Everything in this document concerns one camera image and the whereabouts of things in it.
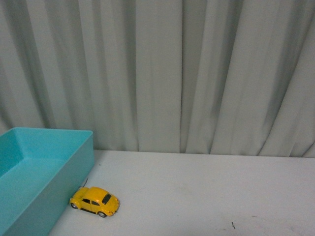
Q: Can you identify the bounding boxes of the yellow beetle toy car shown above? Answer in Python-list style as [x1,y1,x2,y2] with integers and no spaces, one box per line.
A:
[69,187,120,218]

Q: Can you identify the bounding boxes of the grey pleated curtain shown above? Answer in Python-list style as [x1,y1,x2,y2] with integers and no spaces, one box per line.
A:
[0,0,315,157]

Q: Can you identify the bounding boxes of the turquoise plastic storage box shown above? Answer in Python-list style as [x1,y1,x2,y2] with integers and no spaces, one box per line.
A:
[0,127,94,236]

